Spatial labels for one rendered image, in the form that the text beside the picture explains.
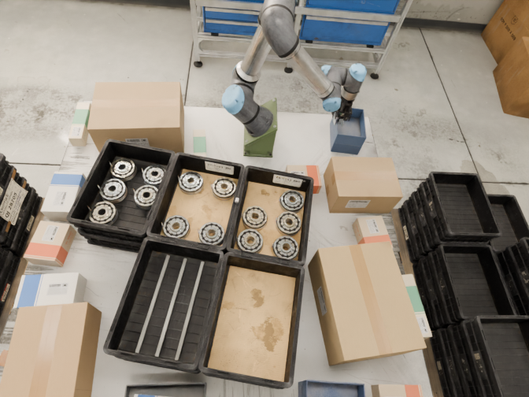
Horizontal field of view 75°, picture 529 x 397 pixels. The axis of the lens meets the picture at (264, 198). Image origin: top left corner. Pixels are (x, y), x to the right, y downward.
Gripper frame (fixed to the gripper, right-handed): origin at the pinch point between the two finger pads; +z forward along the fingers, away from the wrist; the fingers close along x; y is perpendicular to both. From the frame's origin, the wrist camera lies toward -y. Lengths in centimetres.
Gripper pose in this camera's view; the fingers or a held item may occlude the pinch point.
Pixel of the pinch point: (336, 121)
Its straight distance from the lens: 187.0
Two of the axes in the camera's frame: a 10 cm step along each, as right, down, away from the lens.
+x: 9.9, 1.1, 0.5
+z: -1.0, 5.1, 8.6
